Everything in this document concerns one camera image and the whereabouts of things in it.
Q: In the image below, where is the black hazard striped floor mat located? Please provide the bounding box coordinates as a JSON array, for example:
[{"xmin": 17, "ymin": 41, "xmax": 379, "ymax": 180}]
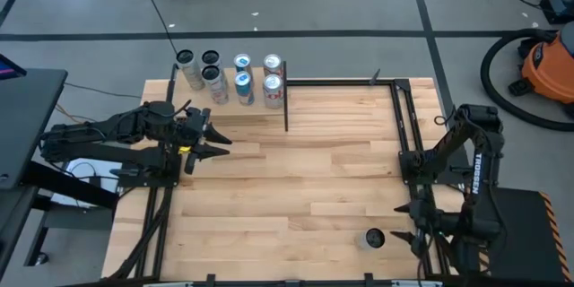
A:
[{"xmin": 465, "ymin": 184, "xmax": 574, "ymax": 283}]

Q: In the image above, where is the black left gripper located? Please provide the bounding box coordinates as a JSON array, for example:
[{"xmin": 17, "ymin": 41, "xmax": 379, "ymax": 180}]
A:
[{"xmin": 172, "ymin": 106, "xmax": 233, "ymax": 161}]

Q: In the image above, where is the black equipment case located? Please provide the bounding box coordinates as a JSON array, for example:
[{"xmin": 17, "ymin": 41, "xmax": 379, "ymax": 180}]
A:
[{"xmin": 540, "ymin": 0, "xmax": 574, "ymax": 26}]

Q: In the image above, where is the black aluminium table frame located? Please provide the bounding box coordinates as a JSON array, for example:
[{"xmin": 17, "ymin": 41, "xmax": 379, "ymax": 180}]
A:
[{"xmin": 101, "ymin": 65, "xmax": 485, "ymax": 287}]

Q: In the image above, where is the white Celsius can yellow band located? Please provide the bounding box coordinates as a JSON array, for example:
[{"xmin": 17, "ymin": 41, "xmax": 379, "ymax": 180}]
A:
[{"xmin": 356, "ymin": 227, "xmax": 387, "ymax": 252}]

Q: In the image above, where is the white Celsius can orange print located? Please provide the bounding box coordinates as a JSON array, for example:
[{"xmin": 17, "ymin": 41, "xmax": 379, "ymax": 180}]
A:
[{"xmin": 175, "ymin": 48, "xmax": 206, "ymax": 91}]

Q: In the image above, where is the black floor cable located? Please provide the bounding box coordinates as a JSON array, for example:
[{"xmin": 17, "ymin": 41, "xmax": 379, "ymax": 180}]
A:
[{"xmin": 134, "ymin": 0, "xmax": 178, "ymax": 54}]

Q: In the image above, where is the laptop screen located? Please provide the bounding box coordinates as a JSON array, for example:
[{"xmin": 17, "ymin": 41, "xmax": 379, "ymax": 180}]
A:
[{"xmin": 0, "ymin": 53, "xmax": 27, "ymax": 81}]

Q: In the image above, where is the blue silver Red Bull can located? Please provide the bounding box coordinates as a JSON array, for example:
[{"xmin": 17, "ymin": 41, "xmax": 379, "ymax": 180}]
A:
[
  {"xmin": 232, "ymin": 53, "xmax": 254, "ymax": 76},
  {"xmin": 233, "ymin": 70, "xmax": 256, "ymax": 108}
]

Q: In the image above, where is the orange shop vacuum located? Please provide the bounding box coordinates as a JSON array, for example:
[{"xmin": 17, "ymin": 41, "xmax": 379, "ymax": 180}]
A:
[
  {"xmin": 509, "ymin": 22, "xmax": 574, "ymax": 117},
  {"xmin": 479, "ymin": 28, "xmax": 574, "ymax": 134}
]

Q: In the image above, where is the wooden shelf black metal frame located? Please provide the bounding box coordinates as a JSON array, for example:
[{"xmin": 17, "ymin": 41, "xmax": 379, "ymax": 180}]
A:
[{"xmin": 168, "ymin": 63, "xmax": 291, "ymax": 134}]

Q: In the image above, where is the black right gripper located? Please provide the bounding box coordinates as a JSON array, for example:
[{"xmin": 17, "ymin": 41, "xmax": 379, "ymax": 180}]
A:
[{"xmin": 389, "ymin": 199, "xmax": 445, "ymax": 257}]

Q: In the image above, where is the white paper box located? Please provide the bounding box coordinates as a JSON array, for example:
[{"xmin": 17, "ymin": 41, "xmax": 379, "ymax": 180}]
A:
[{"xmin": 49, "ymin": 156, "xmax": 121, "ymax": 210}]

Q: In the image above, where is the black desk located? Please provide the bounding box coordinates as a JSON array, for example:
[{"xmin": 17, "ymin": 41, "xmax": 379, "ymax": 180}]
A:
[{"xmin": 0, "ymin": 67, "xmax": 121, "ymax": 279}]

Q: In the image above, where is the silver Diet Coke can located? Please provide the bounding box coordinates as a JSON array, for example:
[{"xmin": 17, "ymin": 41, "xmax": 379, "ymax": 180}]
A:
[
  {"xmin": 262, "ymin": 74, "xmax": 285, "ymax": 110},
  {"xmin": 262, "ymin": 53, "xmax": 284, "ymax": 77}
]

